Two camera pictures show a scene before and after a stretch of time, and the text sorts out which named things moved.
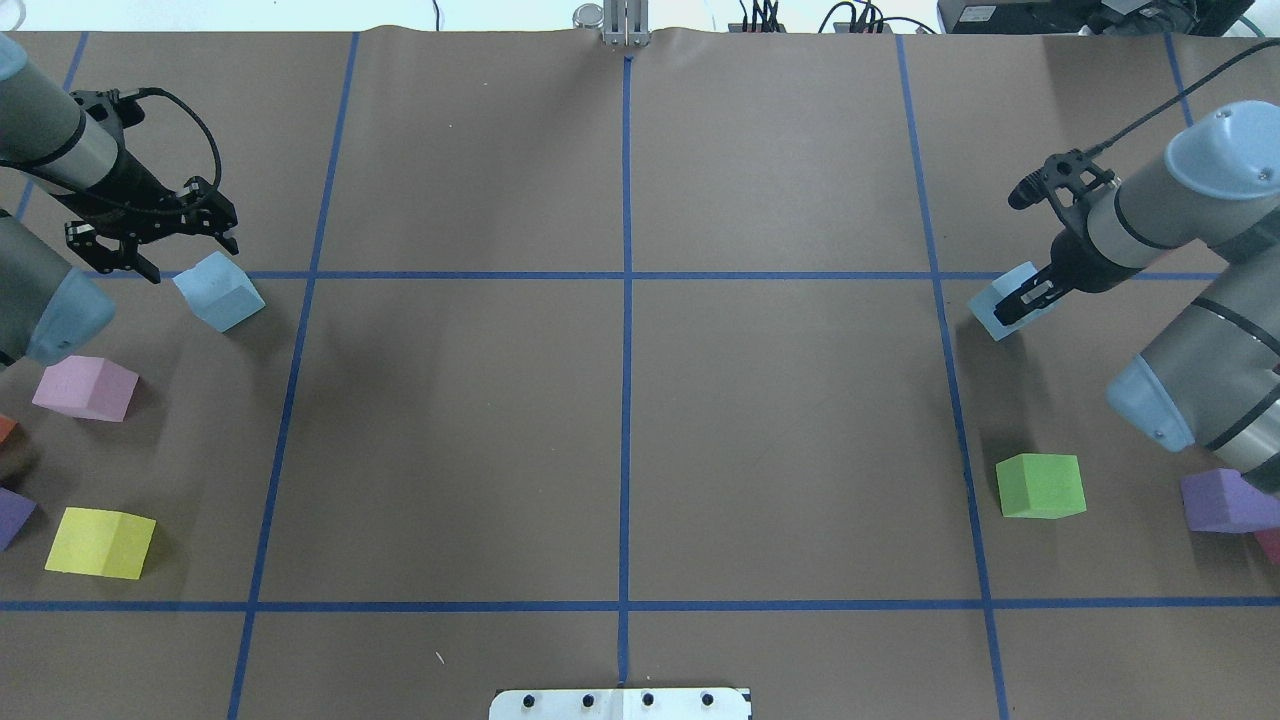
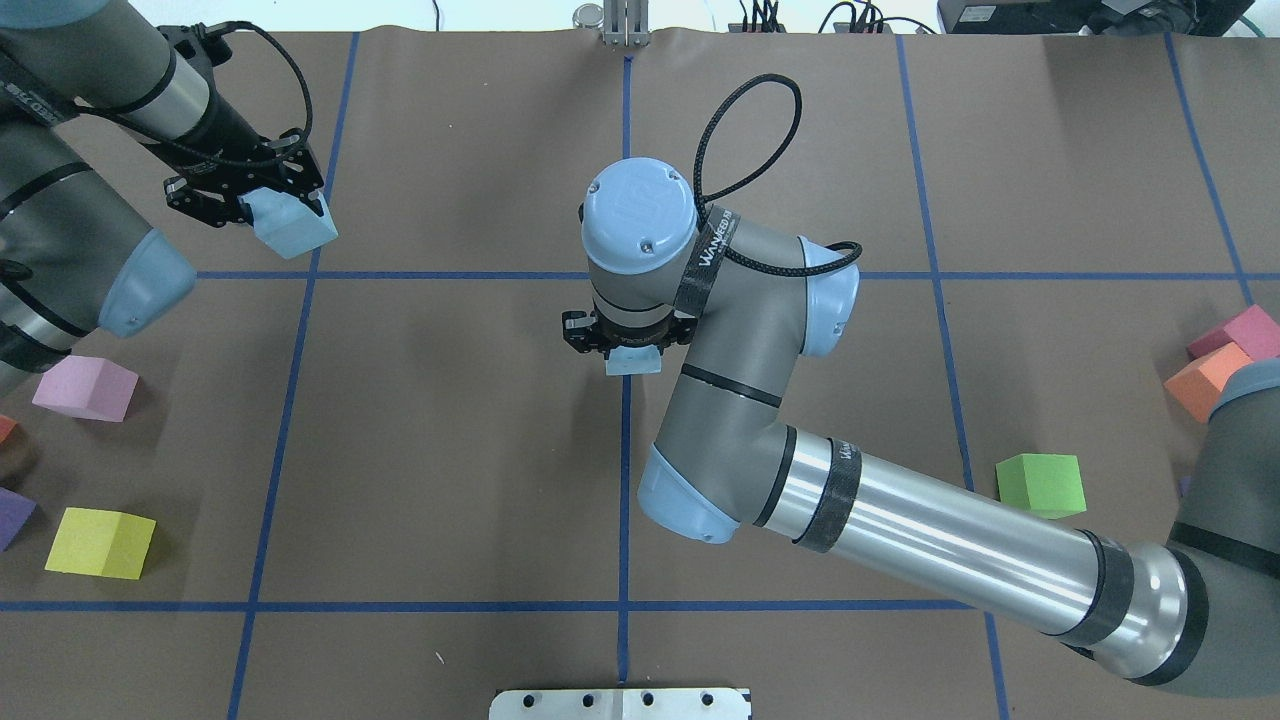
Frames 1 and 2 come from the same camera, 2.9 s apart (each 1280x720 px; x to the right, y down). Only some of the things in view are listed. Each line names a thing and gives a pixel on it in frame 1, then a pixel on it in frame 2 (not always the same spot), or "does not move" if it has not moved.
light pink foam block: (87, 387) does not move
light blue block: (219, 291) to (287, 225)
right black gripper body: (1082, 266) to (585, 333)
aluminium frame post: (626, 23) does not move
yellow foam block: (101, 542) does not move
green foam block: (1040, 486) does not move
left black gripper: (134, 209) to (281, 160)
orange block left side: (6, 425) does not move
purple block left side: (14, 510) does not move
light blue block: (983, 304) to (631, 360)
